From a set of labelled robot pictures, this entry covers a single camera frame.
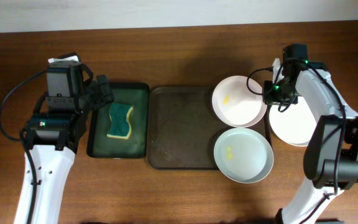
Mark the green and yellow sponge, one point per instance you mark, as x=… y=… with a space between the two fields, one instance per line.
x=119 y=115

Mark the brown serving tray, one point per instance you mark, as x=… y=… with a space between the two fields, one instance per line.
x=182 y=128

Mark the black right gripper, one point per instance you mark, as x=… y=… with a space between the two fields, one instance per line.
x=268 y=98

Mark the pink plate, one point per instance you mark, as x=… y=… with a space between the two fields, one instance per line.
x=235 y=103

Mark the white plate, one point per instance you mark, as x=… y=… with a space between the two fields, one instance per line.
x=294 y=126

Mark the light blue plate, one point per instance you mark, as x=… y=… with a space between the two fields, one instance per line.
x=243 y=155

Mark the black water tray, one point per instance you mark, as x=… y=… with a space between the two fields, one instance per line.
x=99 y=145

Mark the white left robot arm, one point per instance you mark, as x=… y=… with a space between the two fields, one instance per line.
x=50 y=141

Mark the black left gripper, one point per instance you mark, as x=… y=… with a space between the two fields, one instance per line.
x=100 y=99

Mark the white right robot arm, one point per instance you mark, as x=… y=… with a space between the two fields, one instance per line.
x=330 y=162

